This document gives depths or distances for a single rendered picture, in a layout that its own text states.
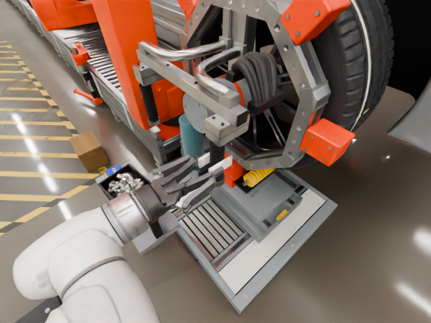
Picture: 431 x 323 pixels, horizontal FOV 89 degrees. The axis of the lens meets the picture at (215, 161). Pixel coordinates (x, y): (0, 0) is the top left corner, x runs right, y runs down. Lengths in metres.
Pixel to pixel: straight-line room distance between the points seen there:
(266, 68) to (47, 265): 0.51
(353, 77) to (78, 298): 0.65
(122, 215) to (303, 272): 1.08
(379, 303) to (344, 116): 1.05
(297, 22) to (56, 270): 0.61
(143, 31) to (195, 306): 1.21
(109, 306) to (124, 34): 0.84
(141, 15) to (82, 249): 0.80
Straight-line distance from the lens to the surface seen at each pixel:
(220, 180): 0.58
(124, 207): 0.45
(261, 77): 0.48
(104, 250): 0.42
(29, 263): 0.47
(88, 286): 0.40
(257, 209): 1.18
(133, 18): 0.97
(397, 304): 1.52
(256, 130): 0.87
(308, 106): 0.56
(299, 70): 0.55
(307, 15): 0.53
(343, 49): 0.59
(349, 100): 0.62
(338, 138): 0.59
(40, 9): 2.86
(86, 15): 2.96
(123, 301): 0.38
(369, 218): 1.68
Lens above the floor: 1.23
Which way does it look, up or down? 48 degrees down
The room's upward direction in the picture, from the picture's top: straight up
